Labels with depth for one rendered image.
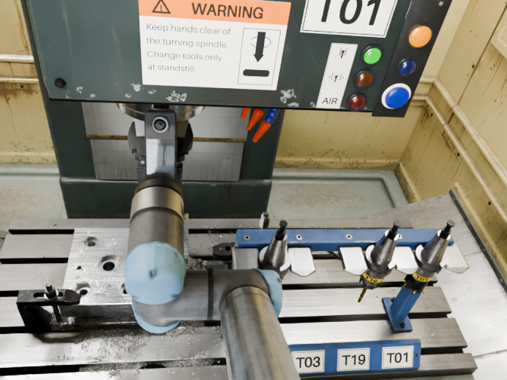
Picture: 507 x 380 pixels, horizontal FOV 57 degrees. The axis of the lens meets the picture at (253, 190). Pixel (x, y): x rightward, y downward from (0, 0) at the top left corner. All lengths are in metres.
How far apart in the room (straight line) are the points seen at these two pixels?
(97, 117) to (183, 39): 0.88
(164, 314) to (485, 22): 1.41
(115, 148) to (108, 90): 0.90
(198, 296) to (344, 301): 0.68
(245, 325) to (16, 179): 1.62
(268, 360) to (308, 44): 0.34
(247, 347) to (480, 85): 1.38
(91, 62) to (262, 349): 0.36
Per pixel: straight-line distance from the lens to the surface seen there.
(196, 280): 0.70
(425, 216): 1.78
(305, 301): 1.29
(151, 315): 0.71
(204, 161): 1.48
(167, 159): 0.71
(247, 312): 0.61
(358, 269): 0.97
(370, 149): 2.11
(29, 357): 1.22
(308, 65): 0.57
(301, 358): 1.15
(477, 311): 1.58
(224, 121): 1.38
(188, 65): 0.55
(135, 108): 0.75
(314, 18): 0.54
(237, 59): 0.55
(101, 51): 0.55
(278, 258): 0.90
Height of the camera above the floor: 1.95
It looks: 44 degrees down
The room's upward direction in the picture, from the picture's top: 9 degrees clockwise
